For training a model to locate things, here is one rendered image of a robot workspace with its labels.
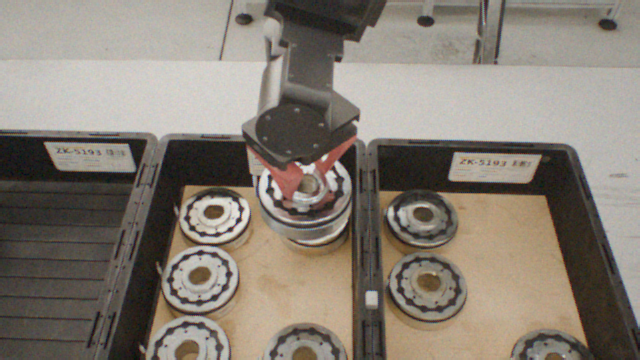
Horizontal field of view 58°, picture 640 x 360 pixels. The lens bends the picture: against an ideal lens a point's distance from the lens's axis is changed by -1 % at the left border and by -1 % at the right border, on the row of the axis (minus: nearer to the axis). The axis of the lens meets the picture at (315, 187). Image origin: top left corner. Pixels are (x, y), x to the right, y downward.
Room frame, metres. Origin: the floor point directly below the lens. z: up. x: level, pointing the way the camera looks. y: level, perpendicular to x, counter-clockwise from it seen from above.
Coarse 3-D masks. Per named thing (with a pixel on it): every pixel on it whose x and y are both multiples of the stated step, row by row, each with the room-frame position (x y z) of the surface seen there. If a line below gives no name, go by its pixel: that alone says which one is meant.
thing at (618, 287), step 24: (384, 144) 0.59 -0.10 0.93; (408, 144) 0.59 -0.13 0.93; (432, 144) 0.59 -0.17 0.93; (456, 144) 0.59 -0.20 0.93; (480, 144) 0.59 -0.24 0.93; (504, 144) 0.59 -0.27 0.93; (528, 144) 0.59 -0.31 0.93; (552, 144) 0.59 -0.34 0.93; (576, 168) 0.54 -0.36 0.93; (600, 216) 0.46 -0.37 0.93; (600, 240) 0.42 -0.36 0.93; (624, 288) 0.35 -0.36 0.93; (384, 312) 0.32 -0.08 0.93; (624, 312) 0.32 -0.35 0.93; (384, 336) 0.29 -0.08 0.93
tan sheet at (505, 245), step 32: (384, 192) 0.58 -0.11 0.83; (448, 192) 0.58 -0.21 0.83; (480, 224) 0.52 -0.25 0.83; (512, 224) 0.52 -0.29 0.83; (544, 224) 0.52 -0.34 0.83; (384, 256) 0.46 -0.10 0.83; (448, 256) 0.46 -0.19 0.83; (480, 256) 0.46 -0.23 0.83; (512, 256) 0.46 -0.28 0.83; (544, 256) 0.46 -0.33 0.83; (480, 288) 0.41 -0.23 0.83; (512, 288) 0.41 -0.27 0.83; (544, 288) 0.41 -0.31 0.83; (480, 320) 0.36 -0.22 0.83; (512, 320) 0.36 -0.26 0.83; (544, 320) 0.36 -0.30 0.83; (576, 320) 0.36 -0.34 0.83; (416, 352) 0.32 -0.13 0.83; (448, 352) 0.32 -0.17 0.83; (480, 352) 0.32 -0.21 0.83
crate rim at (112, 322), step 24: (360, 144) 0.59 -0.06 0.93; (360, 168) 0.54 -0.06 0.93; (144, 192) 0.50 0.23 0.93; (360, 192) 0.51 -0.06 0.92; (144, 216) 0.46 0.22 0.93; (360, 216) 0.46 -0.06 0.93; (360, 240) 0.42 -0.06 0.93; (360, 264) 0.39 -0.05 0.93; (120, 288) 0.35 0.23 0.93; (360, 288) 0.35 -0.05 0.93; (120, 312) 0.32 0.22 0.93; (360, 312) 0.32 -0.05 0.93; (360, 336) 0.29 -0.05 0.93
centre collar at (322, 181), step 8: (304, 168) 0.43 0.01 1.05; (312, 168) 0.43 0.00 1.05; (312, 176) 0.43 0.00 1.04; (320, 176) 0.42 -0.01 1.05; (320, 184) 0.41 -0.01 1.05; (296, 192) 0.40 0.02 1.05; (312, 192) 0.40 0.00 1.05; (320, 192) 0.40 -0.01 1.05; (296, 200) 0.39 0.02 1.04; (304, 200) 0.39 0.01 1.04; (312, 200) 0.39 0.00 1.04
